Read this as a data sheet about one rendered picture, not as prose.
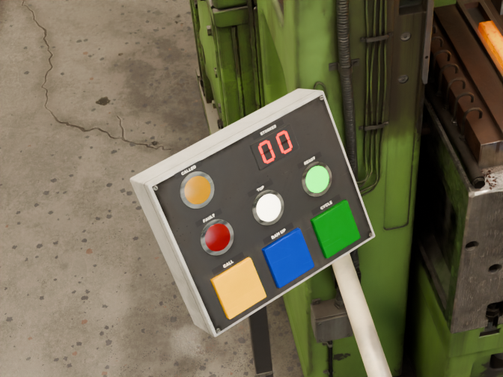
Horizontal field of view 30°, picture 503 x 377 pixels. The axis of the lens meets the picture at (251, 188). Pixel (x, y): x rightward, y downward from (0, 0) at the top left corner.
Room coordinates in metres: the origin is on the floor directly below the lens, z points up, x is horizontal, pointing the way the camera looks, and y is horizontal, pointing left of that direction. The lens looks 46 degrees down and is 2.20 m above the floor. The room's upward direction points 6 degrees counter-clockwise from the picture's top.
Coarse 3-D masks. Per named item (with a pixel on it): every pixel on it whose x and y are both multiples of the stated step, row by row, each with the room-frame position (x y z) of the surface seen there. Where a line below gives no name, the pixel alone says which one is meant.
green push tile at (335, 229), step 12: (336, 204) 1.06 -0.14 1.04; (348, 204) 1.07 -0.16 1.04; (324, 216) 1.04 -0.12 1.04; (336, 216) 1.05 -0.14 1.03; (348, 216) 1.05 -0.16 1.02; (324, 228) 1.03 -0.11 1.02; (336, 228) 1.03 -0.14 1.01; (348, 228) 1.04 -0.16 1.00; (324, 240) 1.02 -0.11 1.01; (336, 240) 1.02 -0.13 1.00; (348, 240) 1.03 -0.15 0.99; (324, 252) 1.01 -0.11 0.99; (336, 252) 1.01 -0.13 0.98
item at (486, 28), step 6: (480, 24) 1.56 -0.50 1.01; (486, 24) 1.55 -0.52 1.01; (492, 24) 1.55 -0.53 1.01; (480, 30) 1.55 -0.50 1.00; (486, 30) 1.53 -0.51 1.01; (492, 30) 1.53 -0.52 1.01; (498, 30) 1.53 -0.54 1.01; (486, 36) 1.52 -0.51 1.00; (492, 36) 1.51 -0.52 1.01; (498, 36) 1.51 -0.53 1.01; (492, 42) 1.49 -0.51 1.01; (498, 42) 1.49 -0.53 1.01; (492, 48) 1.48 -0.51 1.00; (498, 48) 1.47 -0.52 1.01; (498, 54) 1.45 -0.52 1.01; (498, 60) 1.45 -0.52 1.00
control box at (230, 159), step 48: (288, 96) 1.20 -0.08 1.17; (240, 144) 1.08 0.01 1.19; (288, 144) 1.10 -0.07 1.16; (336, 144) 1.13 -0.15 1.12; (144, 192) 1.01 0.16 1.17; (240, 192) 1.03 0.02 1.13; (288, 192) 1.05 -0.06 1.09; (336, 192) 1.08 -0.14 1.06; (192, 240) 0.96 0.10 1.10; (240, 240) 0.98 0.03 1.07; (192, 288) 0.92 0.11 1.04; (288, 288) 0.96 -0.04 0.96
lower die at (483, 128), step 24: (456, 0) 1.66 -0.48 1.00; (480, 0) 1.65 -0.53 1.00; (456, 24) 1.59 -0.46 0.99; (432, 48) 1.53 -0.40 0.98; (456, 48) 1.51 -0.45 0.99; (480, 48) 1.50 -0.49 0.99; (480, 72) 1.42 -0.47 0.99; (456, 96) 1.37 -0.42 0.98; (480, 96) 1.36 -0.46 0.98; (480, 120) 1.30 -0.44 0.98; (480, 144) 1.23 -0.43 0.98
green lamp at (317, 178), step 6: (312, 168) 1.09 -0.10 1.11; (318, 168) 1.09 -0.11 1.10; (324, 168) 1.09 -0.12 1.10; (312, 174) 1.08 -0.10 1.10; (318, 174) 1.08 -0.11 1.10; (324, 174) 1.09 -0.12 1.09; (306, 180) 1.07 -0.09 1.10; (312, 180) 1.07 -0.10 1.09; (318, 180) 1.08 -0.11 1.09; (324, 180) 1.08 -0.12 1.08; (312, 186) 1.07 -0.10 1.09; (318, 186) 1.07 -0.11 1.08; (324, 186) 1.07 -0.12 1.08
